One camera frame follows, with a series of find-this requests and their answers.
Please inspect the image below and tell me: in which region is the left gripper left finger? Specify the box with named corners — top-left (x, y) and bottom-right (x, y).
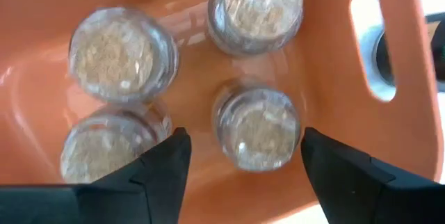
top-left (0, 127), bottom-right (193, 224)

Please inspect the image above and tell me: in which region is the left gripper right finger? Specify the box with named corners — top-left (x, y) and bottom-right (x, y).
top-left (300, 127), bottom-right (445, 224)

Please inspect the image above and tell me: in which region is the small cork-lid glass jar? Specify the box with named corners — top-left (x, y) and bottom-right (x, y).
top-left (59, 107), bottom-right (173, 185)
top-left (212, 84), bottom-right (302, 173)
top-left (207, 0), bottom-right (304, 57)
top-left (67, 6), bottom-right (180, 103)

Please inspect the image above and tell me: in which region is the orange plastic bin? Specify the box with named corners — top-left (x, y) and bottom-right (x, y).
top-left (0, 0), bottom-right (444, 224)

